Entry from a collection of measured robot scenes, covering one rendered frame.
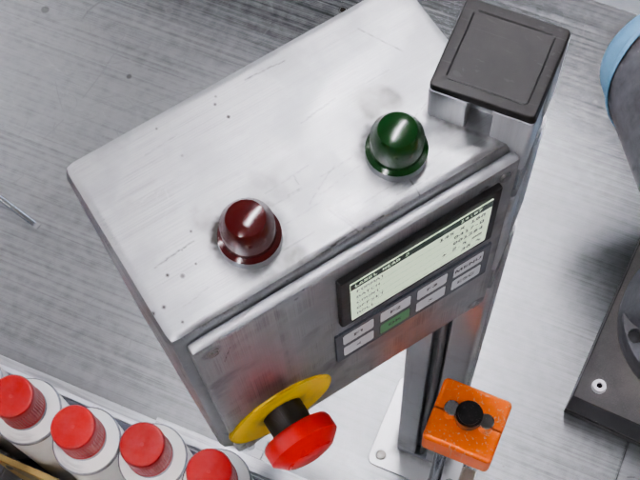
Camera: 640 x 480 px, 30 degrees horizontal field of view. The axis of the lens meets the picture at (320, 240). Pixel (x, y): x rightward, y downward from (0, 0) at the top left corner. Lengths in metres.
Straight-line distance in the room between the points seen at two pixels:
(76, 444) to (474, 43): 0.49
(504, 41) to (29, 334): 0.78
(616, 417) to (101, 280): 0.50
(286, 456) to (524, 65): 0.23
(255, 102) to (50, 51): 0.82
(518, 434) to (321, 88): 0.66
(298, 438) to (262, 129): 0.17
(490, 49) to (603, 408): 0.63
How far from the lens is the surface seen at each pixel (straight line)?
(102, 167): 0.50
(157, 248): 0.48
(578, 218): 1.20
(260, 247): 0.46
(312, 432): 0.59
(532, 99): 0.48
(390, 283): 0.52
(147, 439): 0.87
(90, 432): 0.88
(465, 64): 0.49
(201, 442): 0.99
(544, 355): 1.15
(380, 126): 0.47
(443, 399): 0.75
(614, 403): 1.08
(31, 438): 0.93
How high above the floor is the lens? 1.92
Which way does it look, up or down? 68 degrees down
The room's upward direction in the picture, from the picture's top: 6 degrees counter-clockwise
